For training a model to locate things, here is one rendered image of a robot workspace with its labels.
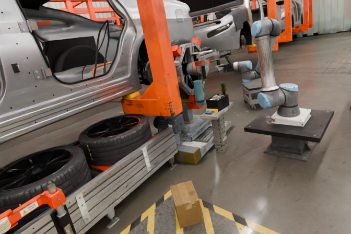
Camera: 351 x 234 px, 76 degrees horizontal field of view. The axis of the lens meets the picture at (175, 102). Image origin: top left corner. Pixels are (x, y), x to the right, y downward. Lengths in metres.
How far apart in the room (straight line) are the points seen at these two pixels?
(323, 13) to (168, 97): 13.55
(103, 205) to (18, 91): 0.97
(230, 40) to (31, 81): 3.97
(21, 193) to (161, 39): 1.42
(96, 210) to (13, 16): 1.41
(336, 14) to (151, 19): 13.52
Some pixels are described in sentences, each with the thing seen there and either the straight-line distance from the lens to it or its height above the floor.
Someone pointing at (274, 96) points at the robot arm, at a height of 0.58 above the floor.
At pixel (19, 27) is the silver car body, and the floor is 1.45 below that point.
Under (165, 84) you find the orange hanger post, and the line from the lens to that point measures 1.96.
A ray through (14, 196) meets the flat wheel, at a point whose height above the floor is 0.50.
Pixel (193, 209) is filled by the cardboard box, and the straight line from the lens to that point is 1.61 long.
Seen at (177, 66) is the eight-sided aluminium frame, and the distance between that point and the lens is 2.27.
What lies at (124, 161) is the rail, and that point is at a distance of 1.77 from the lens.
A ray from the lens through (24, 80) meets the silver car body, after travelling 1.87.
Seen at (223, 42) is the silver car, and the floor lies 0.94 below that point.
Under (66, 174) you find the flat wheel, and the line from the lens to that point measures 1.66.
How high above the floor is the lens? 1.18
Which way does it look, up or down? 15 degrees down
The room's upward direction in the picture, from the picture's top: 11 degrees counter-clockwise
